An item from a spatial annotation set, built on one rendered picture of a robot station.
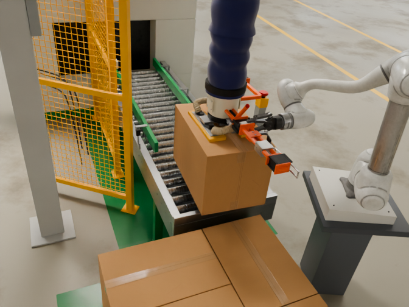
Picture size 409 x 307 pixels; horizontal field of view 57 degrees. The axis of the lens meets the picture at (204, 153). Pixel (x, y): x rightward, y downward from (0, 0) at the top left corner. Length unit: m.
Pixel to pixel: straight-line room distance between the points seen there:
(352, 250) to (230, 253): 0.80
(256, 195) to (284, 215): 1.09
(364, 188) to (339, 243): 0.55
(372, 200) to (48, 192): 2.00
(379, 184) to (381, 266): 1.28
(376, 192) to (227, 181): 0.74
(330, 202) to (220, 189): 0.61
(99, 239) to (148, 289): 1.05
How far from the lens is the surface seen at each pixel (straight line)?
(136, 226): 3.03
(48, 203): 2.83
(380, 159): 2.00
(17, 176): 3.67
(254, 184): 2.16
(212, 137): 2.04
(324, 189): 2.28
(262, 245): 2.25
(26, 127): 2.48
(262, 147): 1.77
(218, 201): 2.14
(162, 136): 3.02
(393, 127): 1.92
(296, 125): 2.07
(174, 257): 2.12
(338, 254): 2.57
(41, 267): 2.88
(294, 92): 2.11
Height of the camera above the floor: 2.17
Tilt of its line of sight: 35 degrees down
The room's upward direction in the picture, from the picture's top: 6 degrees clockwise
